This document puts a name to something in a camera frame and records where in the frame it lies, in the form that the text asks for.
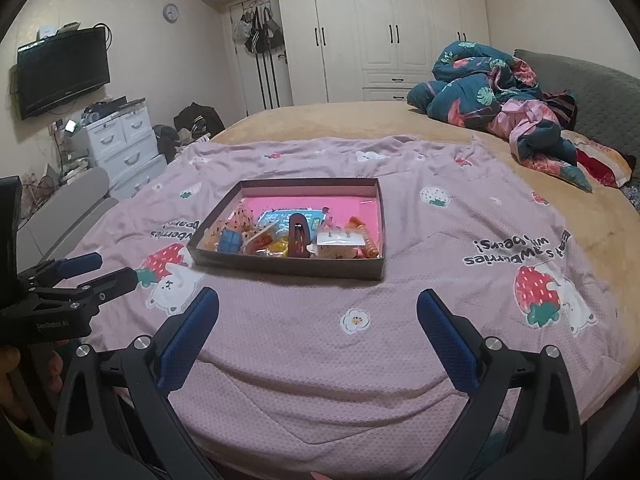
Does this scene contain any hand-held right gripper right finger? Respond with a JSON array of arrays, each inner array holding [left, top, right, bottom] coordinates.
[[416, 288, 583, 480]]

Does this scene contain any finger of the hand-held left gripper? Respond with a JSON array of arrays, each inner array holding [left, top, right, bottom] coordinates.
[[17, 252, 104, 287], [27, 267, 139, 313]]

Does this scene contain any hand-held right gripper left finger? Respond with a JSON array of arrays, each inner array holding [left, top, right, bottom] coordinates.
[[52, 286, 221, 480]]

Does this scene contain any shallow cardboard box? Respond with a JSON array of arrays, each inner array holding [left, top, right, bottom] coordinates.
[[187, 177, 387, 282]]

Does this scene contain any clear sparkly dotted bag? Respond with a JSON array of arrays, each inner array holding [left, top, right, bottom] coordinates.
[[204, 200, 257, 251]]

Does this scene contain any orange hair claw clip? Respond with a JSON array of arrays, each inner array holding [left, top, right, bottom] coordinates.
[[347, 216, 382, 260]]

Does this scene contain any person's left hand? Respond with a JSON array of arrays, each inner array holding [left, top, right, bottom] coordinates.
[[0, 340, 66, 423]]

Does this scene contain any grey chair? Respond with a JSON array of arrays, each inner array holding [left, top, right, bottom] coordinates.
[[17, 167, 120, 262]]

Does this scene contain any blue cube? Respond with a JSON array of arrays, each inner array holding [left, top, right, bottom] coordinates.
[[217, 229, 245, 256]]

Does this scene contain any pink strawberry printed blanket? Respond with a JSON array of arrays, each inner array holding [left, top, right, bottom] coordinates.
[[82, 135, 632, 480]]

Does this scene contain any white drawer cabinet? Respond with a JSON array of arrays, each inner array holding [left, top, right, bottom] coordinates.
[[81, 96, 169, 202]]

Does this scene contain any brown hair clip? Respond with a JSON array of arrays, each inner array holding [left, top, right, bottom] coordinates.
[[285, 212, 310, 260]]

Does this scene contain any pink book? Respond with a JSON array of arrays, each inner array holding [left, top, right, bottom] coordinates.
[[239, 194, 379, 242]]

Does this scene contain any black bag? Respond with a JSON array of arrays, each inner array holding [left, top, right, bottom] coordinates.
[[173, 102, 227, 137]]

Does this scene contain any black television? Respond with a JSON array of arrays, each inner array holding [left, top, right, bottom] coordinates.
[[16, 27, 111, 121]]

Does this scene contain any red patterned pillow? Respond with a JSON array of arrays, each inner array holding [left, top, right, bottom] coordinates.
[[574, 130, 637, 189]]

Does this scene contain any teal floral duvet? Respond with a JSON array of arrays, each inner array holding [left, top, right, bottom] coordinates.
[[407, 40, 594, 194]]

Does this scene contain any beige bed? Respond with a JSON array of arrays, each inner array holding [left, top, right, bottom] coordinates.
[[210, 97, 640, 396]]

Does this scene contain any grey headboard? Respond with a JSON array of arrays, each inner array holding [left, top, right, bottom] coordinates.
[[512, 49, 640, 187]]

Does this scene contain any white wardrobe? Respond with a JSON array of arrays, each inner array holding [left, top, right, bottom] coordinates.
[[196, 0, 492, 107]]

